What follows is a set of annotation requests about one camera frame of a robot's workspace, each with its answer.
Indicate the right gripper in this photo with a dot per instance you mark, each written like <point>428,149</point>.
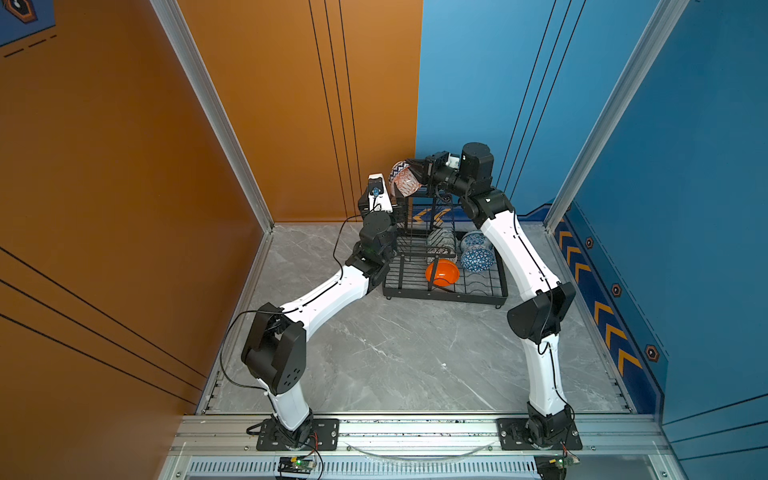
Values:
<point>432,168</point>

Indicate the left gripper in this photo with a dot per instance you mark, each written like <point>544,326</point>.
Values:
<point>393,218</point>

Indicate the red patterned bowl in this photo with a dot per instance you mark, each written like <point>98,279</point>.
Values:
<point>403,181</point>

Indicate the green patterned bowl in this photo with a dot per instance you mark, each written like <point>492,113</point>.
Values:
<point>442,238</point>

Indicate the orange bowl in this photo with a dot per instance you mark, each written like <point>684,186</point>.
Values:
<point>442,273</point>

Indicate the blue triangle pattern bowl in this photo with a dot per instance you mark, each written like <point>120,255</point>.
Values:
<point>477,259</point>

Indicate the blue floral bowl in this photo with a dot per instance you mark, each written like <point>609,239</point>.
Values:
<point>475,239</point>

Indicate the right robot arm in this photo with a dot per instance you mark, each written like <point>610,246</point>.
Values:
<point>536,321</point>

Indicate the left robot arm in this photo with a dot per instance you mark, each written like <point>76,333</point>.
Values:
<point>274,351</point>

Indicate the left green circuit board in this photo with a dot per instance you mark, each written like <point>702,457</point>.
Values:
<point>296,466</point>

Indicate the green circuit board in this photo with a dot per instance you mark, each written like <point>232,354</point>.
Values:
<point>555,467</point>
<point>296,466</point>

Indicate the right green circuit board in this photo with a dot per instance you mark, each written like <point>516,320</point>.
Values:
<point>555,467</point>

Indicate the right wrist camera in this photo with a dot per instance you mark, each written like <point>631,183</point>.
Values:
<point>453,162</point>

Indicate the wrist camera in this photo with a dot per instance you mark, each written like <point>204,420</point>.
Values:
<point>453,162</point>
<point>378,197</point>

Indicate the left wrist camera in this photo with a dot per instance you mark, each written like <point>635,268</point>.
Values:
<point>378,197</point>

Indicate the black wire dish rack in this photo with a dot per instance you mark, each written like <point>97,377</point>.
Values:
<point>418,215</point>

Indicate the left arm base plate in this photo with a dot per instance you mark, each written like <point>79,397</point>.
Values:
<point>320,434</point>

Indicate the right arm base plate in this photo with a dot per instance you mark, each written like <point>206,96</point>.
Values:
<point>510,433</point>

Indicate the aluminium front rail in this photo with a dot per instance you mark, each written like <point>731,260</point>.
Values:
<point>425,435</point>

